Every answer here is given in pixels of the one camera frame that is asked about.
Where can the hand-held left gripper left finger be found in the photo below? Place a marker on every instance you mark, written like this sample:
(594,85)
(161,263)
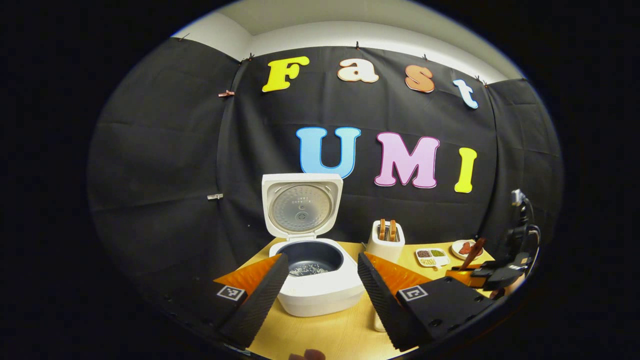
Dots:
(260,305)

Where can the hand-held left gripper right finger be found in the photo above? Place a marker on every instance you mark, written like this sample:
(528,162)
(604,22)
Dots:
(382,305)

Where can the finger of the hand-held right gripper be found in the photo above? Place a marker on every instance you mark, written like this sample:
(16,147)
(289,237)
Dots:
(505,262)
(500,281)

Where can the clear rice container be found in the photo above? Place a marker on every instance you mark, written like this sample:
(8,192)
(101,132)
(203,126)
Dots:
(378,322)

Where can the brown wooden spoon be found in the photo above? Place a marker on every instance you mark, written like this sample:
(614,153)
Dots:
(472,254)

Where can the rice grains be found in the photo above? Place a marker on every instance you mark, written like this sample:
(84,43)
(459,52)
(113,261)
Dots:
(305,271)

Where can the white rice cooker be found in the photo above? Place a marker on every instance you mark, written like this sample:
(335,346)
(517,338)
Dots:
(320,295)

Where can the red meat slice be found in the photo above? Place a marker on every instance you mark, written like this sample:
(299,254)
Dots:
(465,248)

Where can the white round plate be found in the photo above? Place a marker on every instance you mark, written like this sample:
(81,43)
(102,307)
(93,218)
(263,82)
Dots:
(455,249)

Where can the white toaster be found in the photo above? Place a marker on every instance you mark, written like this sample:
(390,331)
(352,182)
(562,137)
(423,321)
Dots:
(382,250)

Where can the white divided grain dish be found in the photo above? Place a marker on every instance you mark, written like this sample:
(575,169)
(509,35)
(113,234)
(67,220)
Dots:
(432,260)

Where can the toasted bread slice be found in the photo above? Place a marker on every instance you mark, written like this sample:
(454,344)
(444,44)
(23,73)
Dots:
(393,231)
(382,230)

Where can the white cloth clip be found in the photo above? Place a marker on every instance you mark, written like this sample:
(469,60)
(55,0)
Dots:
(215,196)

